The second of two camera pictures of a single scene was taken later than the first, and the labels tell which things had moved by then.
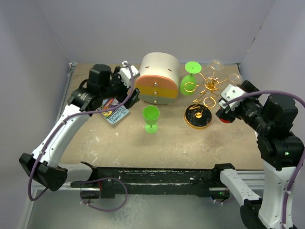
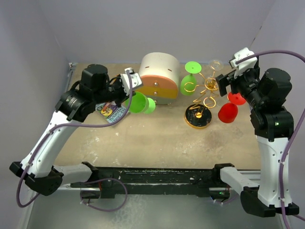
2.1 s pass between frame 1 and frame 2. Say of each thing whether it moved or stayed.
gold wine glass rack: stayed
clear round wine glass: stayed
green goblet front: stayed
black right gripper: moved
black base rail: stayed
